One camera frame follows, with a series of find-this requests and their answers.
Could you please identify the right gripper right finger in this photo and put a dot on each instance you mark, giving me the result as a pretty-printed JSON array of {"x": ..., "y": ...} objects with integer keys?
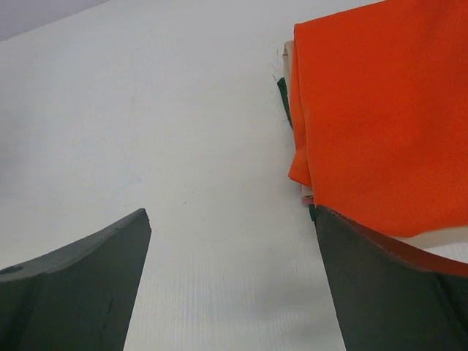
[{"x": 387, "y": 294}]

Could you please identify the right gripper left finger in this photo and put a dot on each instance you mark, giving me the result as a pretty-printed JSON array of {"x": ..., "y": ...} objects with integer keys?
[{"x": 78, "y": 297}]

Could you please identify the folded beige t-shirt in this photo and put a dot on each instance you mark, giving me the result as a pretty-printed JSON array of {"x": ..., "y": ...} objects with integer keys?
[{"x": 428, "y": 239}]

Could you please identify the folded orange t-shirt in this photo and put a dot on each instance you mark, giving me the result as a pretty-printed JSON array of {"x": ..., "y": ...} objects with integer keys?
[{"x": 378, "y": 102}]

